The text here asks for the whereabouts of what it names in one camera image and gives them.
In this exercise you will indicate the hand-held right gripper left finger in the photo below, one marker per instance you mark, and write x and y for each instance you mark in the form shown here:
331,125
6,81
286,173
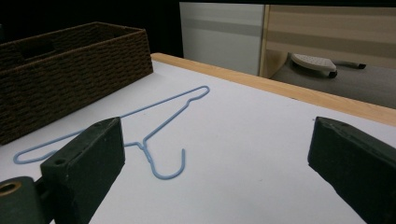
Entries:
84,161

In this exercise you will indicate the light wooden cabinet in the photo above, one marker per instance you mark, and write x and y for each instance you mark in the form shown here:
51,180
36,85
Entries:
330,34

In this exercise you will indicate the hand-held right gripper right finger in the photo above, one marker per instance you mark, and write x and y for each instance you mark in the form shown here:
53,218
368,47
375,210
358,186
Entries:
358,161

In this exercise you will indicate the white cabinet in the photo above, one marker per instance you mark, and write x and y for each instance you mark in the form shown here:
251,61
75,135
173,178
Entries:
221,37

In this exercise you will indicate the brown woven basket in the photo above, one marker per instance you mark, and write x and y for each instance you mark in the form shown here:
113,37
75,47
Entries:
71,74

